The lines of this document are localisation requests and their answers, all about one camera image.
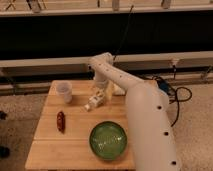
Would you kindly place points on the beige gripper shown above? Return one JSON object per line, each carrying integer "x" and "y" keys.
{"x": 108, "y": 91}

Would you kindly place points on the white plastic bottle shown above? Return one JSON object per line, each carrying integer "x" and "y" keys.
{"x": 94, "y": 102}

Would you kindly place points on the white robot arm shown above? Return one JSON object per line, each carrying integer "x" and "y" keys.
{"x": 150, "y": 131}

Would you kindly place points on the green ceramic bowl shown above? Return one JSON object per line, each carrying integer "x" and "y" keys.
{"x": 108, "y": 140}

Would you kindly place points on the white rectangular block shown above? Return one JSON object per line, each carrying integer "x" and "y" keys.
{"x": 118, "y": 91}

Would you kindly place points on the clear plastic cup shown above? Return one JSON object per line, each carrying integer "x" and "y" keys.
{"x": 64, "y": 90}

